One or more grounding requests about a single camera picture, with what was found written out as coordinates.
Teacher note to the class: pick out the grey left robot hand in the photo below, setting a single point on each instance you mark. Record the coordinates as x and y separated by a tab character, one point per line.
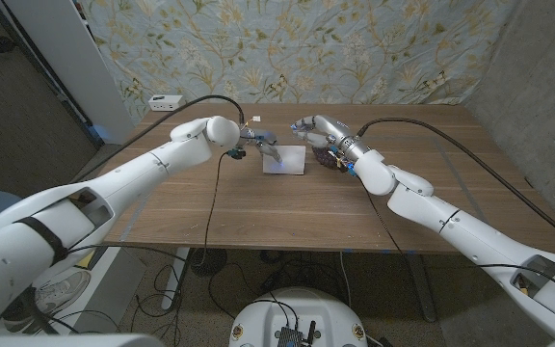
260	140

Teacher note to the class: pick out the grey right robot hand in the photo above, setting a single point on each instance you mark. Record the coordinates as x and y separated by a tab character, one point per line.
335	135

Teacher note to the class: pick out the white paper sheet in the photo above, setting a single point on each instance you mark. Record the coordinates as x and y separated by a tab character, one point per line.
292	161

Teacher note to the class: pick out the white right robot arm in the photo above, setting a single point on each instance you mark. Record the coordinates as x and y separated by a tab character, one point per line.
451	221

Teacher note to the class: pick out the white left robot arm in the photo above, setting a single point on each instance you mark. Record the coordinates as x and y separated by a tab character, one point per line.
113	178

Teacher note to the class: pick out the purple toy grapes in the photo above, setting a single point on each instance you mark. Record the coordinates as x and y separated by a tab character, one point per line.
325	159

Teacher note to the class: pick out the floral printed backdrop cloth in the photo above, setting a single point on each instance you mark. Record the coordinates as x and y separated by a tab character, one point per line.
306	48

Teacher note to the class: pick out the white power strip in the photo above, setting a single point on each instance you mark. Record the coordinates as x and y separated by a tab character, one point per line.
164	102

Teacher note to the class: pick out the black round floor fan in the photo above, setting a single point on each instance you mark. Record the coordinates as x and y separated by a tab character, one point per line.
207	262

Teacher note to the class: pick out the white table leg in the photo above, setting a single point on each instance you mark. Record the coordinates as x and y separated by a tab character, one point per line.
176	279

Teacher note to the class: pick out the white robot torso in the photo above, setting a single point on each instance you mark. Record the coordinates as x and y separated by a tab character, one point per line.
268	313

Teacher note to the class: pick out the grey table leg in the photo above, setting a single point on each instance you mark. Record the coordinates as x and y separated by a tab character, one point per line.
422	289

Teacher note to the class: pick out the black module on torso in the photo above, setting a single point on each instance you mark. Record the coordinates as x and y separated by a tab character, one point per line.
289	337

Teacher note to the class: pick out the white cabinet panel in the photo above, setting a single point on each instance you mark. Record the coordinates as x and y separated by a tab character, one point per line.
75	62

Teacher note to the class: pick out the grey sneaker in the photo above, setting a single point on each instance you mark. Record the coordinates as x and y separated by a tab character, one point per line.
60	289

